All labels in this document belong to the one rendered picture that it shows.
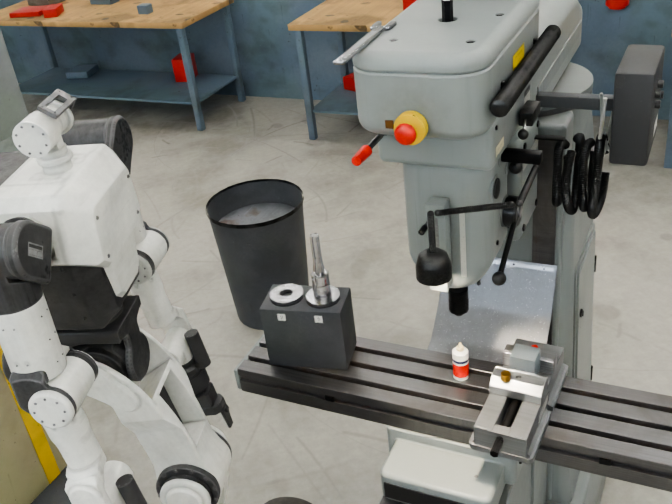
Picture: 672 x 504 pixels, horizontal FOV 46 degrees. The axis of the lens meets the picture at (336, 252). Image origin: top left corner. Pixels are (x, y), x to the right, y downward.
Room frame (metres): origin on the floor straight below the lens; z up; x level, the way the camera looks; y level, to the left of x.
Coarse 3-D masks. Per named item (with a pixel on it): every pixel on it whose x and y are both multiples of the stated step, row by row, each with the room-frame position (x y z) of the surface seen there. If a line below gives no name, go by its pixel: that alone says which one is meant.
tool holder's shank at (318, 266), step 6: (312, 234) 1.73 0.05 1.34; (318, 234) 1.72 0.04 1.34; (312, 240) 1.72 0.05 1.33; (318, 240) 1.72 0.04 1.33; (312, 246) 1.71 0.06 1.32; (318, 246) 1.71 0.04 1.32; (312, 252) 1.72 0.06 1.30; (318, 252) 1.71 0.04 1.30; (318, 258) 1.71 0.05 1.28; (318, 264) 1.71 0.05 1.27; (318, 270) 1.71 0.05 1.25; (324, 270) 1.71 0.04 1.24
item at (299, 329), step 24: (288, 288) 1.77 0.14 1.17; (312, 288) 1.76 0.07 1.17; (336, 288) 1.74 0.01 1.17; (264, 312) 1.71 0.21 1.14; (288, 312) 1.69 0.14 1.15; (312, 312) 1.67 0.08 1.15; (336, 312) 1.65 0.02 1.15; (288, 336) 1.69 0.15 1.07; (312, 336) 1.67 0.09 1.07; (336, 336) 1.65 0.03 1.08; (288, 360) 1.70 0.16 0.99; (312, 360) 1.68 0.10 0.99; (336, 360) 1.66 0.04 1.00
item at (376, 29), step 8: (376, 24) 1.53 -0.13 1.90; (392, 24) 1.52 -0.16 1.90; (376, 32) 1.48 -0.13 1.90; (360, 40) 1.44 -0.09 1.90; (368, 40) 1.43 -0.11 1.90; (352, 48) 1.39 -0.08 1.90; (360, 48) 1.40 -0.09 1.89; (344, 56) 1.35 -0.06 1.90; (352, 56) 1.36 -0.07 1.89; (336, 64) 1.33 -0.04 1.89
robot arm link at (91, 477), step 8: (104, 456) 1.10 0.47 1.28; (96, 464) 1.07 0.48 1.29; (104, 464) 1.09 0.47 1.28; (72, 472) 1.07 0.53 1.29; (80, 472) 1.06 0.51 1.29; (88, 472) 1.06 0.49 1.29; (96, 472) 1.06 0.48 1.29; (72, 480) 1.06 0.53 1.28; (80, 480) 1.05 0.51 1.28; (88, 480) 1.05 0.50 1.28; (96, 480) 1.05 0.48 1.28; (72, 488) 1.05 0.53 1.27; (80, 488) 1.04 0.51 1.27; (88, 488) 1.04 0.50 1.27; (96, 488) 1.04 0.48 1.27; (72, 496) 1.04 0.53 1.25; (80, 496) 1.04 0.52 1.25; (88, 496) 1.04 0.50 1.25; (96, 496) 1.03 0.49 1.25; (104, 496) 1.04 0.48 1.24
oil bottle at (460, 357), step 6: (456, 348) 1.56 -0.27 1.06; (462, 348) 1.56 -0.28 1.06; (456, 354) 1.55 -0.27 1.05; (462, 354) 1.55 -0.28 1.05; (456, 360) 1.55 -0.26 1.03; (462, 360) 1.55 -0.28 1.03; (468, 360) 1.56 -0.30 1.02; (456, 366) 1.55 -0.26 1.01; (462, 366) 1.55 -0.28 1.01; (468, 366) 1.56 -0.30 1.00; (456, 372) 1.55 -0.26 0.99; (462, 372) 1.55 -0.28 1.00; (468, 372) 1.56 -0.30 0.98; (456, 378) 1.55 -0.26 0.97; (462, 378) 1.55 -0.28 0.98
